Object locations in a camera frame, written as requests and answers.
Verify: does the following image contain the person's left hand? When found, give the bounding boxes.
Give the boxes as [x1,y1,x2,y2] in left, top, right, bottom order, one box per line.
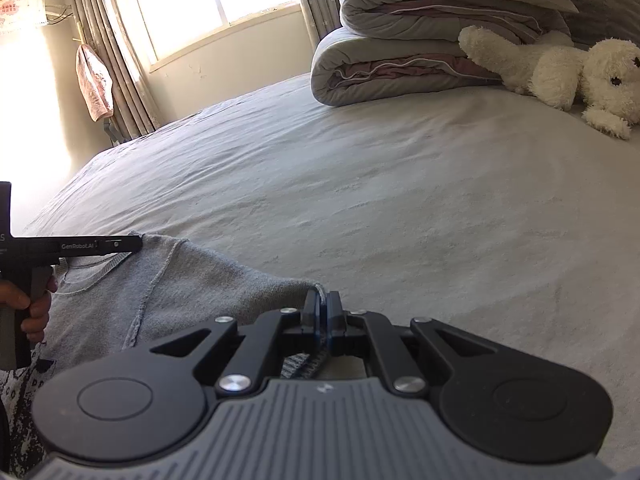
[0,278,58,344]

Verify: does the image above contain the folded grey pink quilt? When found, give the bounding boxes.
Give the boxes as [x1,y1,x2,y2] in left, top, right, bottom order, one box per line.
[310,0,576,106]

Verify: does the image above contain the grey knitted cat sweater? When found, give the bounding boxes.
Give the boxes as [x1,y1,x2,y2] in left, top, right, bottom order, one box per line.
[1,234,320,478]

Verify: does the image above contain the white wall poster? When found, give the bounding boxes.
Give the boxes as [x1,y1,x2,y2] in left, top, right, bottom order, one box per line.
[0,0,48,35]

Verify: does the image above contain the light grey bed sheet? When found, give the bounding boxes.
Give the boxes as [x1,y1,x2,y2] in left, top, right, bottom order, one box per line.
[27,76,639,469]

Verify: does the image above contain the white plush dog toy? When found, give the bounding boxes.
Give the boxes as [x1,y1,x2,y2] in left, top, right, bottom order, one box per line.
[458,26,639,140]

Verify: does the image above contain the grey quilted headboard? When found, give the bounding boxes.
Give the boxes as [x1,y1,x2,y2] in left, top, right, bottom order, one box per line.
[565,0,640,46]

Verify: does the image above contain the beige left window curtain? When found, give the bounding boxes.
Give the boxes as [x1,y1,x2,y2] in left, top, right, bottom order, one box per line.
[70,0,162,143]

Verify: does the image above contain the pink hanging towel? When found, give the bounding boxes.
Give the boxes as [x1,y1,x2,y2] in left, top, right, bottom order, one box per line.
[76,44,114,122]

